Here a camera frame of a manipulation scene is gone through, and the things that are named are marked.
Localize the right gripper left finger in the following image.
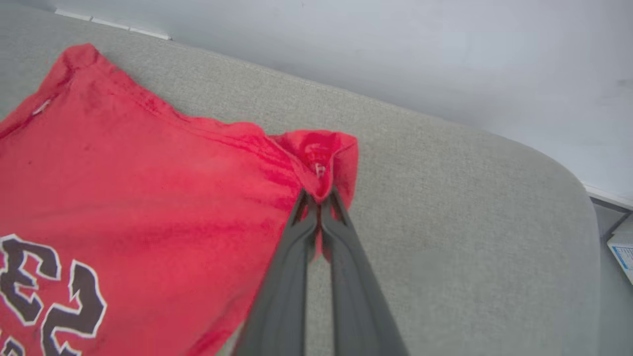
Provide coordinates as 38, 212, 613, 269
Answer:
232, 188, 320, 356

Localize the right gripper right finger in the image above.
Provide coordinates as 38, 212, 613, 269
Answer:
320, 185, 409, 356

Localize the red and white jersey garment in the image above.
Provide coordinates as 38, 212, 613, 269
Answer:
0, 43, 359, 356

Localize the grey fabric sofa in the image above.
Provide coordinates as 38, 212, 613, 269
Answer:
0, 0, 601, 356

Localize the white printed box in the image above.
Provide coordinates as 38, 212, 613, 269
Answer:
607, 215, 633, 285

